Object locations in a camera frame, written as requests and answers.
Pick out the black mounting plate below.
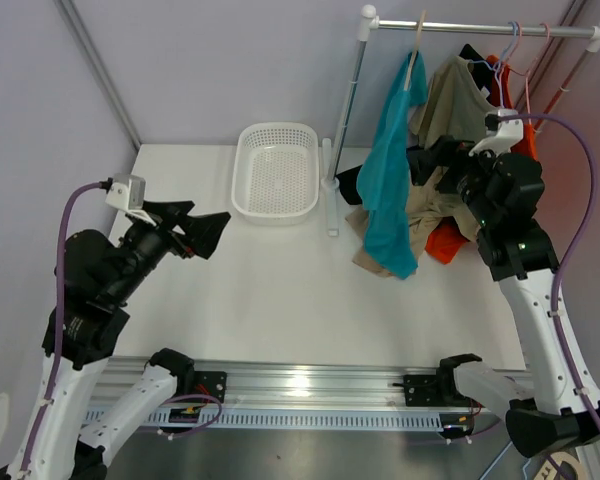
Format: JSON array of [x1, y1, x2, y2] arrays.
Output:
[[402, 374, 445, 408], [194, 371, 228, 402]]

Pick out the white slotted cable duct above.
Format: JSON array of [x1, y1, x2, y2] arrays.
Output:
[[82, 408, 444, 431]]

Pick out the white perforated plastic basket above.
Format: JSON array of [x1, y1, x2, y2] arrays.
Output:
[[231, 122, 320, 227]]

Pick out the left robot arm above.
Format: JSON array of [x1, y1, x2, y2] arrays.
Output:
[[0, 201, 231, 479]]

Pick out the beige t shirt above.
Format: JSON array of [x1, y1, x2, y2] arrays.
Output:
[[346, 56, 492, 277]]

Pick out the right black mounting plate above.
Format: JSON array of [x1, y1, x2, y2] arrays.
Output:
[[402, 374, 445, 408]]

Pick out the orange t shirt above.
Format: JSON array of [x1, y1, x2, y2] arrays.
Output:
[[425, 63, 537, 264]]

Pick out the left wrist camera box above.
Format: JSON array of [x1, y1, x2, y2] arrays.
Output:
[[105, 174, 146, 212]]

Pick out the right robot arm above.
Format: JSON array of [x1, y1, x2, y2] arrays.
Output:
[[406, 136, 600, 458]]

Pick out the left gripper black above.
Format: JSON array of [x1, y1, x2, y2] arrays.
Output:
[[107, 199, 230, 303]]

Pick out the wooden hanger on floor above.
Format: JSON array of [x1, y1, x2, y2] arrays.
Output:
[[533, 452, 589, 480]]

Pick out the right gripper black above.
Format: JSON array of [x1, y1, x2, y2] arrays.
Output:
[[406, 136, 507, 228]]

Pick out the metal clothes rack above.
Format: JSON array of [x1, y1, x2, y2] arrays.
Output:
[[321, 1, 600, 237]]

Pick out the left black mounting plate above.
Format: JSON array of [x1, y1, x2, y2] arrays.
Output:
[[194, 371, 228, 402]]

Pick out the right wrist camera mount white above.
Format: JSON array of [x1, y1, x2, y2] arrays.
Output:
[[469, 108, 524, 156]]

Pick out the black t shirt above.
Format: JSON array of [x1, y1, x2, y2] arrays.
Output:
[[337, 44, 493, 205]]

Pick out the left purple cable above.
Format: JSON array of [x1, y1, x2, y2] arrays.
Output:
[[18, 180, 114, 477]]

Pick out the blue hanger on floor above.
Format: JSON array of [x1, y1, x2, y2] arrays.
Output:
[[479, 439, 534, 480]]

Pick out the purple cable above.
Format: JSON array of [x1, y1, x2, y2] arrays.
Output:
[[18, 180, 114, 477], [509, 112, 600, 480]]

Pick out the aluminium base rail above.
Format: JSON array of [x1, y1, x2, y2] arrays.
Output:
[[87, 355, 531, 416]]

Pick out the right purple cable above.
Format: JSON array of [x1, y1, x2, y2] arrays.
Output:
[[509, 112, 600, 480]]

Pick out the blue wire hanger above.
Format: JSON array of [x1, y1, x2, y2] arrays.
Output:
[[469, 21, 522, 107]]

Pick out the beige wooden hanger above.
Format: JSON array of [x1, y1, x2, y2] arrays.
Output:
[[404, 9, 427, 92]]

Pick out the pink wire hanger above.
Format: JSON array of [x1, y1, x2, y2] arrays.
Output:
[[510, 23, 551, 114]]

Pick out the teal t shirt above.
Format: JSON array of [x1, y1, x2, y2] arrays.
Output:
[[356, 51, 428, 279]]

